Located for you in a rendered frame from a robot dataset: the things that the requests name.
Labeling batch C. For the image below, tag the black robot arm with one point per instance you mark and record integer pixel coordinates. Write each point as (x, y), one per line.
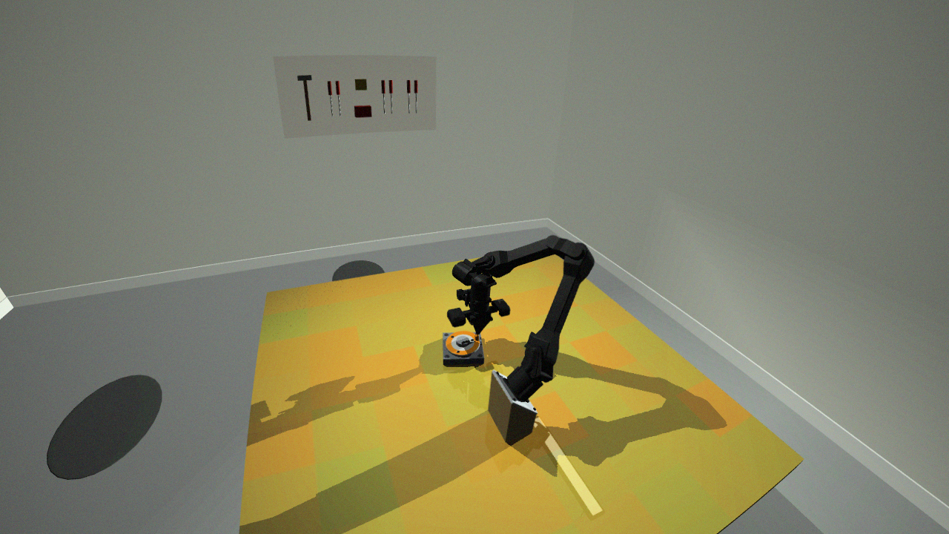
(542, 348)

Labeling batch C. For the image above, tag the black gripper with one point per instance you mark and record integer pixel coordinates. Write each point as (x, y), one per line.
(480, 313)

